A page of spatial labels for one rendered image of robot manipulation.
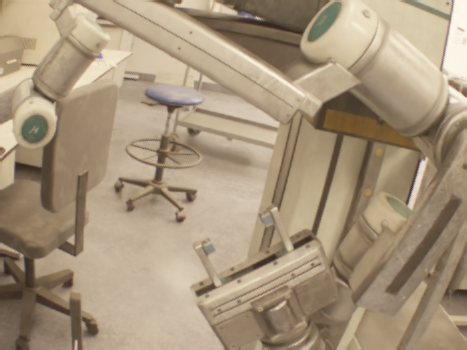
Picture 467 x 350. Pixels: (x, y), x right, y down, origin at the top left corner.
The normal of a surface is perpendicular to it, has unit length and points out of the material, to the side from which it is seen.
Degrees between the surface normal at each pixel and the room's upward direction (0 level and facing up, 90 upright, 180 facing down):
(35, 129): 99
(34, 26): 90
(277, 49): 90
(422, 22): 90
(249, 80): 90
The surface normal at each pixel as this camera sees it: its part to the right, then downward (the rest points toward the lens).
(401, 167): 0.17, 0.39
